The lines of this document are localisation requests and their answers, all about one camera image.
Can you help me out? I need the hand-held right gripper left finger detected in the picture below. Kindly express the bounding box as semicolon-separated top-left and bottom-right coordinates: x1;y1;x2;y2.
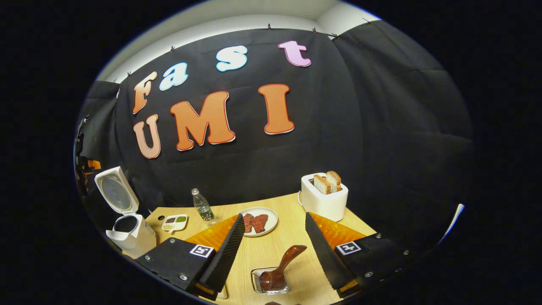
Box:
134;213;246;301

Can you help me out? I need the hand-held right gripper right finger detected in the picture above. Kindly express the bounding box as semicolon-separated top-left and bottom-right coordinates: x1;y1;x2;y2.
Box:
305;212;425;297

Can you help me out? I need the brown wooden spoon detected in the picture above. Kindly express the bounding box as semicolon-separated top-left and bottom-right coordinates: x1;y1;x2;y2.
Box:
259;244;308;292

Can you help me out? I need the white rice cooker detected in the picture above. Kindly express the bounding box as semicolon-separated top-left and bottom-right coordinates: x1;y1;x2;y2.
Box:
94;166;158;259

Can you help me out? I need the white toaster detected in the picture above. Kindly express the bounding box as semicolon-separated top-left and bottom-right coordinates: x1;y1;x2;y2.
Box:
299;172;349;222

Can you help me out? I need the clear plastic water bottle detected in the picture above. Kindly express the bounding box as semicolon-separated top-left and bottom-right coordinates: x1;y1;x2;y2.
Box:
191;188;216;225

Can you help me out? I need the white round plate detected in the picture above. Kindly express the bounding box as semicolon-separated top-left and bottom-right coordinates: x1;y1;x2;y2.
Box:
238;206;279;237

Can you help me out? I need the white divided bean dish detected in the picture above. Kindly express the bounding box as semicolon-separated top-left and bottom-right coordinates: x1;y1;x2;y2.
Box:
161;213;188;233

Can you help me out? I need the toasted bread slice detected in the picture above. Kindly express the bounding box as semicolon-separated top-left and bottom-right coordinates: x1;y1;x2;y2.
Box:
313;174;332;195
326;170;343;192

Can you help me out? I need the black backdrop cloth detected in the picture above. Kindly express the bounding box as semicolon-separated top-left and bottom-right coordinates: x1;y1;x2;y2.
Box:
75;19;474;251

